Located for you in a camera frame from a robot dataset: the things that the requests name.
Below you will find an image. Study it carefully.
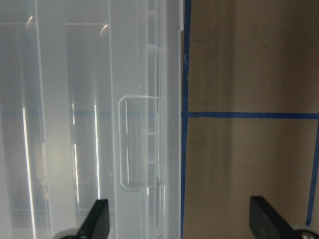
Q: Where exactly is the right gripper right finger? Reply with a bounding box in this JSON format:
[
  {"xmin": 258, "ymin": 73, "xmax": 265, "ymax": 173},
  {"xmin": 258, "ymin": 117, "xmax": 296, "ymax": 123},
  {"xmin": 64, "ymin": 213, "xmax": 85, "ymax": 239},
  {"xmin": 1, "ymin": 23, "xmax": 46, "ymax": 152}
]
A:
[{"xmin": 249, "ymin": 196, "xmax": 304, "ymax": 239}]

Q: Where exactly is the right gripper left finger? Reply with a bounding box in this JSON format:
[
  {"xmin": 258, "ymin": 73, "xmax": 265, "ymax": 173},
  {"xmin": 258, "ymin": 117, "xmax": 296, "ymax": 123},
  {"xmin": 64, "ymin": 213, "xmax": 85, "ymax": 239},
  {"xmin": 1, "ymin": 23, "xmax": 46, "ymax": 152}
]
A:
[{"xmin": 76, "ymin": 199, "xmax": 110, "ymax": 239}]

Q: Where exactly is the clear plastic box lid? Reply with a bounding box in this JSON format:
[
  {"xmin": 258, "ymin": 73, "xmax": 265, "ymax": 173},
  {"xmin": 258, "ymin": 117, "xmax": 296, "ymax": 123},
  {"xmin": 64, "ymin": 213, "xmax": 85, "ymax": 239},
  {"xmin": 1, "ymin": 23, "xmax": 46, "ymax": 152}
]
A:
[{"xmin": 0, "ymin": 0, "xmax": 184, "ymax": 239}]

